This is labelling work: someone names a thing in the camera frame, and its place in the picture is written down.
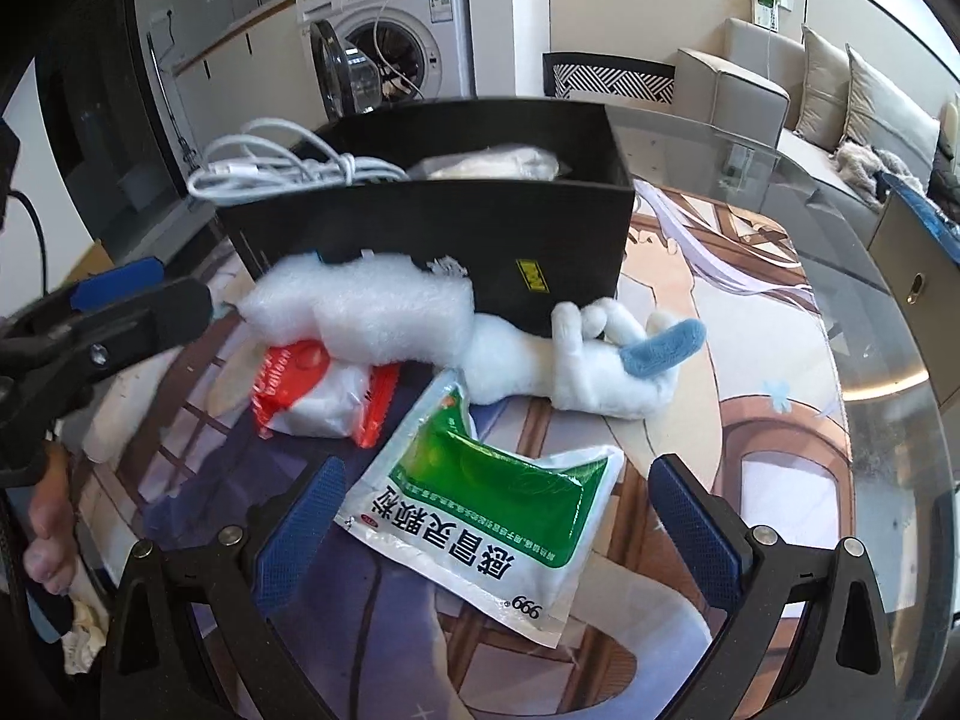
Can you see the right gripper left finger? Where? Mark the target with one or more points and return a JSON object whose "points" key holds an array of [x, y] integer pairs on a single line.
{"points": [[155, 664]]}

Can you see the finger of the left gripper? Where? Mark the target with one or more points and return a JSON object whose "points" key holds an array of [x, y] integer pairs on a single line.
{"points": [[122, 282], [51, 352]]}

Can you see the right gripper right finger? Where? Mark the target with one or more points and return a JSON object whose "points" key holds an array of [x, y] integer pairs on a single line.
{"points": [[839, 664]]}

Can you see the red balloon packet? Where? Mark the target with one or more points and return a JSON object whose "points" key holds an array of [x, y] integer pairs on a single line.
{"points": [[301, 391]]}

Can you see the white foam block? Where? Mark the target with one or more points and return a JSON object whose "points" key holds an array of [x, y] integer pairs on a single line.
{"points": [[375, 310]]}

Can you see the green white medicine packet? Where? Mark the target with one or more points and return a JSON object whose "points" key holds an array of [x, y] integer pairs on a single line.
{"points": [[507, 534]]}

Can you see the white blue plush toy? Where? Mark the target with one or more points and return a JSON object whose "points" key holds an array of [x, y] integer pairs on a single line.
{"points": [[598, 360]]}

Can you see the adidas bag of laces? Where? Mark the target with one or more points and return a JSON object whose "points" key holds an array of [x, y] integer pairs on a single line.
{"points": [[498, 163]]}

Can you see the person's left hand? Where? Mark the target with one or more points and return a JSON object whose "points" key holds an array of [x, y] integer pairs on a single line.
{"points": [[50, 559]]}

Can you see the anime printed desk mat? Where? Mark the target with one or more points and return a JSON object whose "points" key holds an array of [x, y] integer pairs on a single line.
{"points": [[757, 418]]}

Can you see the white washing machine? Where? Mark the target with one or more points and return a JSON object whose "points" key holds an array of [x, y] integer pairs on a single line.
{"points": [[421, 49]]}

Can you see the beige side cabinet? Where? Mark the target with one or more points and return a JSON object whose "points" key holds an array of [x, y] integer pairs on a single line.
{"points": [[923, 279]]}

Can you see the black storage box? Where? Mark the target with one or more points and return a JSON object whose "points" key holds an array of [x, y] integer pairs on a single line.
{"points": [[525, 245]]}

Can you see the patterned black chair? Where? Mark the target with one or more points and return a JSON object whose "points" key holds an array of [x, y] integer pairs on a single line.
{"points": [[569, 73]]}

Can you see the left beige cushion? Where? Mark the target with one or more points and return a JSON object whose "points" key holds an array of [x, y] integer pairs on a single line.
{"points": [[825, 89]]}

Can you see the beige cushion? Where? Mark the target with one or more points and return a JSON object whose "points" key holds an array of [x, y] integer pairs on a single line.
{"points": [[825, 89], [879, 114]]}

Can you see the right beige cushion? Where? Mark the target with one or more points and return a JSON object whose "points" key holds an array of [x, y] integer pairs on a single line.
{"points": [[879, 114]]}

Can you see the beige sofa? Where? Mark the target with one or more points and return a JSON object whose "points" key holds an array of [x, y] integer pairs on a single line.
{"points": [[752, 89]]}

